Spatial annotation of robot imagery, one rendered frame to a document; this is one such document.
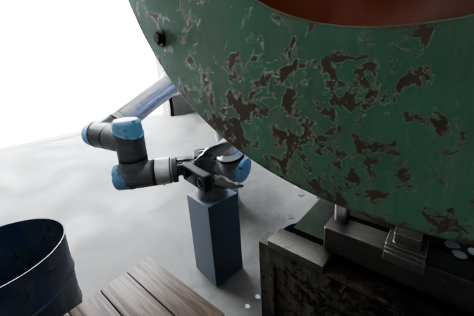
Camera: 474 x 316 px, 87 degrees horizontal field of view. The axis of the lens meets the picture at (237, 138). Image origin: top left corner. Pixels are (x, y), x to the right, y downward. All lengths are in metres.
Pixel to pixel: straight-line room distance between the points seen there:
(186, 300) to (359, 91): 0.85
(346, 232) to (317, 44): 0.45
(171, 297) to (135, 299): 0.12
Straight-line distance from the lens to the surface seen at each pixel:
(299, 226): 0.71
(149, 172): 0.71
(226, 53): 0.30
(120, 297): 1.04
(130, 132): 0.68
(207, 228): 1.24
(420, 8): 0.30
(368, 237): 0.61
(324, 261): 0.63
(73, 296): 1.30
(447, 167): 0.24
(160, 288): 1.02
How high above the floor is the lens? 1.06
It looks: 17 degrees down
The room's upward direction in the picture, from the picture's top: 4 degrees counter-clockwise
